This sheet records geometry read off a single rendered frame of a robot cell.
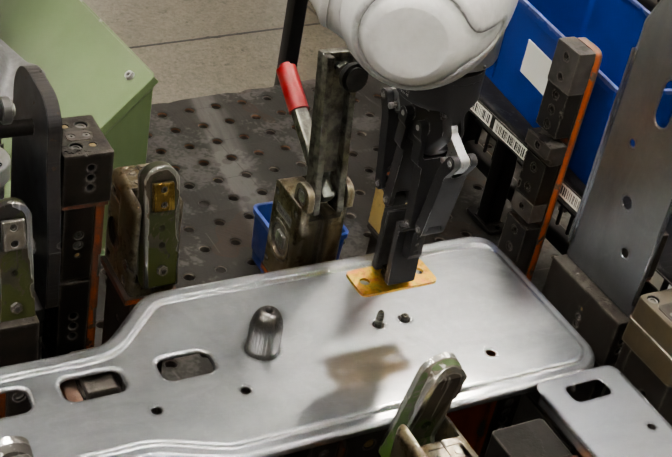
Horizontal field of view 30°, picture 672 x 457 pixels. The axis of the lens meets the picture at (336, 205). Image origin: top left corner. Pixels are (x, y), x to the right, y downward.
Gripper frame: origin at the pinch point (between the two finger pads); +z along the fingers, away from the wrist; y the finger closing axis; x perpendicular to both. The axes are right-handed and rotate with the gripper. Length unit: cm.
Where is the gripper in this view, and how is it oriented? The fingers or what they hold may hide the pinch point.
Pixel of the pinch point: (399, 243)
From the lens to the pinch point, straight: 117.9
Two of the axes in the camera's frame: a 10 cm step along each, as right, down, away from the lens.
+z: -1.6, 8.1, 5.6
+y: 4.5, 5.6, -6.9
